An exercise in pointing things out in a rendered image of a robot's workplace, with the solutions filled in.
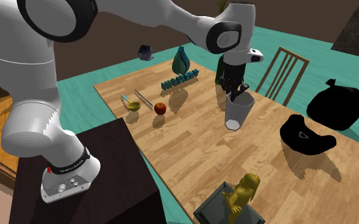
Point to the red apple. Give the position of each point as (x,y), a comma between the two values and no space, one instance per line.
(160,108)

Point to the dark grey tray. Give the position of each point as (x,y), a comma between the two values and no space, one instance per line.
(210,209)

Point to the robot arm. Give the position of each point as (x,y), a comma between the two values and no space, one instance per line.
(27,93)

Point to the wooden chair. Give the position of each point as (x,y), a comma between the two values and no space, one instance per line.
(283,74)

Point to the grey plastic cup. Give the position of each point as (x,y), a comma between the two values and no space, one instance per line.
(239,111)

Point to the yellow frog figure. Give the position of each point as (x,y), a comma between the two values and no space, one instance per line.
(243,194)

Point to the dark green bottle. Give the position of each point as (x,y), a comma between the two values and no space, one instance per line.
(219,69)

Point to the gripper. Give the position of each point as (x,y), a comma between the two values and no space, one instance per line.
(233,74)

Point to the dark robot stand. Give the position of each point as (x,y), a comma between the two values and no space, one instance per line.
(111,186)

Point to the black rubbish bag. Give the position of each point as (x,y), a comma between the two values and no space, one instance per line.
(337,105)

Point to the teal leaf sign with letters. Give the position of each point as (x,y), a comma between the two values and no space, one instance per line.
(181,66)

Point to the grey knife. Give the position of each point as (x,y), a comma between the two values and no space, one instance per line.
(143,97)

